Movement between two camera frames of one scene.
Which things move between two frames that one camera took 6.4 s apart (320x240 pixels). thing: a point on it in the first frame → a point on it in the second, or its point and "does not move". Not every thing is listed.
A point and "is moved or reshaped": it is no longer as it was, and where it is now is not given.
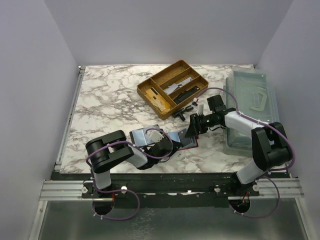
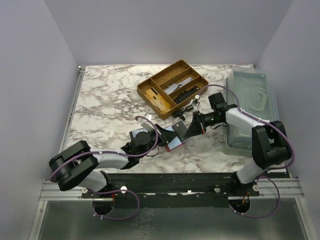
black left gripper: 171,145 → 162,136
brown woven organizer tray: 169,89 does not move
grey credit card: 171,89 does not move
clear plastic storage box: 255,100 does not move
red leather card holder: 186,142 is moved or reshaped
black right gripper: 196,124 does not move
